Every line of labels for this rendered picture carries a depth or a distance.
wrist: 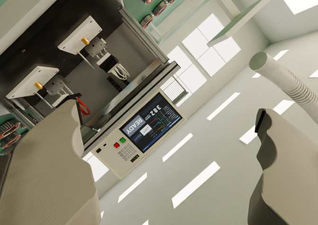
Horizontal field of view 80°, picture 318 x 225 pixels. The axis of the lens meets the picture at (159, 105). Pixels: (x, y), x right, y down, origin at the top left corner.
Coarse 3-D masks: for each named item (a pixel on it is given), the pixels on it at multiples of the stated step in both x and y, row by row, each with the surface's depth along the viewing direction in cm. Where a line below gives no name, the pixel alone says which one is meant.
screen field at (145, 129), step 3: (147, 126) 90; (144, 129) 90; (147, 129) 90; (150, 129) 90; (138, 132) 90; (141, 132) 90; (144, 132) 90; (147, 132) 90; (135, 135) 90; (138, 135) 90; (141, 135) 90; (132, 138) 90; (135, 138) 90; (138, 138) 91; (135, 141) 91
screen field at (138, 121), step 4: (136, 116) 89; (140, 116) 89; (132, 120) 89; (136, 120) 89; (140, 120) 89; (128, 124) 89; (132, 124) 89; (136, 124) 90; (140, 124) 90; (124, 128) 89; (128, 128) 89; (132, 128) 90; (136, 128) 90; (128, 132) 90; (132, 132) 90
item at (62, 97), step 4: (68, 88) 86; (64, 92) 86; (72, 92) 87; (64, 96) 75; (68, 96) 77; (72, 96) 80; (76, 96) 84; (80, 96) 92; (60, 100) 75; (64, 100) 77; (52, 104) 75; (56, 104) 76; (60, 104) 77
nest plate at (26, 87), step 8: (32, 72) 64; (40, 72) 66; (48, 72) 72; (56, 72) 78; (24, 80) 64; (32, 80) 67; (40, 80) 72; (48, 80) 78; (16, 88) 64; (24, 88) 67; (32, 88) 72; (8, 96) 64; (16, 96) 67
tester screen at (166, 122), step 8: (160, 96) 89; (160, 104) 89; (168, 104) 89; (160, 112) 90; (168, 112) 90; (176, 112) 90; (144, 120) 90; (152, 120) 90; (160, 120) 90; (168, 120) 90; (176, 120) 91; (152, 128) 90; (160, 128) 91; (168, 128) 91; (128, 136) 90; (144, 136) 91; (152, 136) 91; (136, 144) 91; (144, 144) 91
